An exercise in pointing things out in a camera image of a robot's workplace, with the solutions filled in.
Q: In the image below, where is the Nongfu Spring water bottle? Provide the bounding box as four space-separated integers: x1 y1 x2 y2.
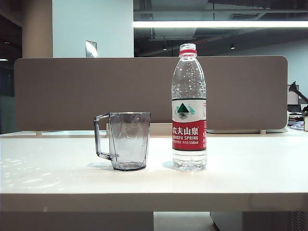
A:
171 43 208 172

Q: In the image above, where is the clear grey faceted mug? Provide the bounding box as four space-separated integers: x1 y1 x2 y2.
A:
93 112 151 172

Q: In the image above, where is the brown fabric desk partition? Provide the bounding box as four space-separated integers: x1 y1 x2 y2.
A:
13 55 289 132

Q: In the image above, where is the white ceiling light strip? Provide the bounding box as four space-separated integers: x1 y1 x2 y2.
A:
133 20 308 28

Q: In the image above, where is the computer monitor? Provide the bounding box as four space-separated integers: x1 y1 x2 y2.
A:
287 84 300 105

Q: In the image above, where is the grey cabinet with vent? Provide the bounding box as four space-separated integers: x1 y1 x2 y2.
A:
210 211 308 231

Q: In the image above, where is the silver wall plate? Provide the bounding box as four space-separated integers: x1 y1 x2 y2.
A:
85 40 98 58

